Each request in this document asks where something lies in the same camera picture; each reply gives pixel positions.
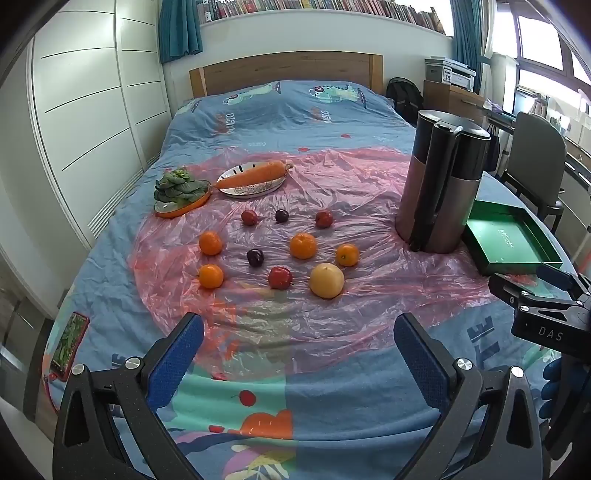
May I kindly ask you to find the white printer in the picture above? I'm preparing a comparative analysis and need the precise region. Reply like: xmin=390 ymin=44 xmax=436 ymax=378
xmin=425 ymin=58 xmax=476 ymax=90

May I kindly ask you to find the green tray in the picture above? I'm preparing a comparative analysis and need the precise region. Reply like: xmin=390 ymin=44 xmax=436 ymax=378
xmin=463 ymin=199 xmax=564 ymax=277

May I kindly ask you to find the red-framed picture card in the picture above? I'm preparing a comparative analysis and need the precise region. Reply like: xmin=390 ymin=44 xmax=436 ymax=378
xmin=48 ymin=311 xmax=89 ymax=381

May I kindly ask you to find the yellow grapefruit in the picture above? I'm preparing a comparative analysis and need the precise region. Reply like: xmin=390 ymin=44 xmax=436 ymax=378
xmin=309 ymin=263 xmax=345 ymax=298

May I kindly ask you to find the blue printed blanket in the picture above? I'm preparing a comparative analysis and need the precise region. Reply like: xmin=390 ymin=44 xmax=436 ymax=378
xmin=41 ymin=80 xmax=578 ymax=480

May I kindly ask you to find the black and steel kettle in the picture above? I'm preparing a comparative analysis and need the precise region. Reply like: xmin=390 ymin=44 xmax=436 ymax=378
xmin=394 ymin=110 xmax=491 ymax=254

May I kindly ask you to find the grey chair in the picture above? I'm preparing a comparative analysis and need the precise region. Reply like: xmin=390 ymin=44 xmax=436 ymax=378
xmin=501 ymin=112 xmax=568 ymax=232

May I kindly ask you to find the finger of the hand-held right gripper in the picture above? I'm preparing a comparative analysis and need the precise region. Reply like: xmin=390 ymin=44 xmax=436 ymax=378
xmin=488 ymin=273 xmax=537 ymax=309
xmin=537 ymin=264 xmax=585 ymax=302

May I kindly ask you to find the orange dish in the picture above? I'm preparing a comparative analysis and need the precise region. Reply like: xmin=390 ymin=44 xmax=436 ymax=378
xmin=154 ymin=182 xmax=214 ymax=219

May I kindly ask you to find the orange mandarin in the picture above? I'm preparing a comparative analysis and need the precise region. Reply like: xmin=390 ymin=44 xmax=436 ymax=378
xmin=198 ymin=264 xmax=225 ymax=290
xmin=198 ymin=231 xmax=223 ymax=257
xmin=289 ymin=233 xmax=318 ymax=260
xmin=335 ymin=243 xmax=360 ymax=267

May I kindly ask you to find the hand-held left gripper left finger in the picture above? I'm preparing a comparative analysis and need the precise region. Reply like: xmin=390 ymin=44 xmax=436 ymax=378
xmin=52 ymin=312 xmax=205 ymax=480

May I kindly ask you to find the wooden dresser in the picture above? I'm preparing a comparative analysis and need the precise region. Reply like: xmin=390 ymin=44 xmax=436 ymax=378
xmin=424 ymin=80 xmax=488 ymax=123

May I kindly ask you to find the carrot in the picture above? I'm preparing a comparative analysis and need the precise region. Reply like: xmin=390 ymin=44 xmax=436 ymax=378
xmin=215 ymin=159 xmax=295 ymax=190

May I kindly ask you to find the wooden headboard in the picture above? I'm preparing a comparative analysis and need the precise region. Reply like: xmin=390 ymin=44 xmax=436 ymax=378
xmin=189 ymin=52 xmax=384 ymax=99

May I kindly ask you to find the pink plastic sheet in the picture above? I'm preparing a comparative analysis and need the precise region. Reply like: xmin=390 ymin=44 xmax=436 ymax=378
xmin=130 ymin=147 xmax=504 ymax=381

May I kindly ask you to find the green bok choy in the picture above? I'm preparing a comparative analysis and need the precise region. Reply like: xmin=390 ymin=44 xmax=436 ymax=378
xmin=154 ymin=168 xmax=208 ymax=204

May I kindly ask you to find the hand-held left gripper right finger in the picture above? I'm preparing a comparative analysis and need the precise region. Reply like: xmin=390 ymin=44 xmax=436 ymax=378
xmin=393 ymin=312 xmax=542 ymax=480

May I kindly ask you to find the white wardrobe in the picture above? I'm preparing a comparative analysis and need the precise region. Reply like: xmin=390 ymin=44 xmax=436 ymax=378
xmin=25 ymin=0 xmax=171 ymax=252

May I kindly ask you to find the teal curtain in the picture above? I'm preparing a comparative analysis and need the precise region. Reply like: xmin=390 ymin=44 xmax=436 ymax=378
xmin=158 ymin=0 xmax=204 ymax=64
xmin=450 ymin=0 xmax=494 ymax=86

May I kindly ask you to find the row of books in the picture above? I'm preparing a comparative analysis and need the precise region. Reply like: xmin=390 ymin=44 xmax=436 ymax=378
xmin=196 ymin=0 xmax=446 ymax=35

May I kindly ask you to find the black backpack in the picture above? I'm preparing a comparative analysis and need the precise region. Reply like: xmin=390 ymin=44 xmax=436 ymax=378
xmin=385 ymin=78 xmax=424 ymax=121

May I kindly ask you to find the person's right hand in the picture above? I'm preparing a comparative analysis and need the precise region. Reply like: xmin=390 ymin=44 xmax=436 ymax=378
xmin=540 ymin=357 xmax=565 ymax=416

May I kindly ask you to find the white patterned plate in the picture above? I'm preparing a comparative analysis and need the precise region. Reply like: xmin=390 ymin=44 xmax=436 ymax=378
xmin=217 ymin=164 xmax=288 ymax=199

